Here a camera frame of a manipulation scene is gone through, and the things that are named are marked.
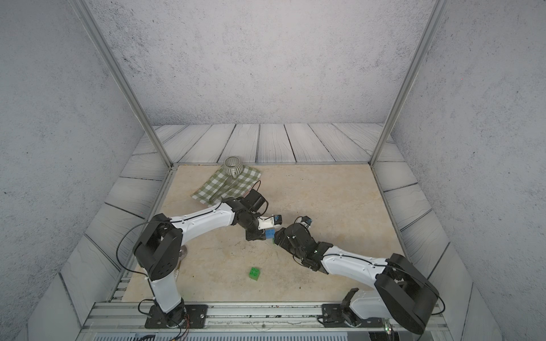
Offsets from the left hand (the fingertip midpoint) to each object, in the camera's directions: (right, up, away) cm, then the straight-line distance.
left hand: (266, 233), depth 88 cm
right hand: (+6, -1, -4) cm, 7 cm away
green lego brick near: (-4, -13, -9) cm, 16 cm away
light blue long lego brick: (+2, 0, -2) cm, 3 cm away
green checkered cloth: (-24, +19, +23) cm, 38 cm away
